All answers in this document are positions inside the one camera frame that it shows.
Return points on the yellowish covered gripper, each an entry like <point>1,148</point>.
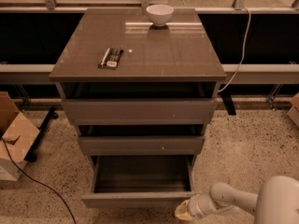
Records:
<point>195,206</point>

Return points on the grey bottom drawer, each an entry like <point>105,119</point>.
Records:
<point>140,181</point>

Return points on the grey drawer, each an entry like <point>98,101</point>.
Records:
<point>138,112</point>
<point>172,139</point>
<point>140,181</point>

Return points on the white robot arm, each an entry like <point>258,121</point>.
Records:
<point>276,203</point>

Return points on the grey middle drawer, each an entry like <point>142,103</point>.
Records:
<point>172,139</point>

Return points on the grey drawer cabinet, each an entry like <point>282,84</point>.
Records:
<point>174,61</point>

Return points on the grey top drawer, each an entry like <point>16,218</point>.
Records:
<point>138,112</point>

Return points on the black stand leg right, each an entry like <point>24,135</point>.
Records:
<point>228,103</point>

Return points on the black stand leg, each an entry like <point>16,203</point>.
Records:
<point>228,103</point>
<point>52,114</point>

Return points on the cardboard box right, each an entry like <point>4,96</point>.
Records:
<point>293,113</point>

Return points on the cardboard box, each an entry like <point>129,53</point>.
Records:
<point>17,133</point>
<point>293,113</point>

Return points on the black stand leg left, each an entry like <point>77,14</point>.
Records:
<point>52,114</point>

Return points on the black pen package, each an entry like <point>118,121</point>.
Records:
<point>111,58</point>

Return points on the cardboard box left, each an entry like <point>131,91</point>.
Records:
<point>17,133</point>

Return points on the white ceramic bowl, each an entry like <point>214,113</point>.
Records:
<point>160,15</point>

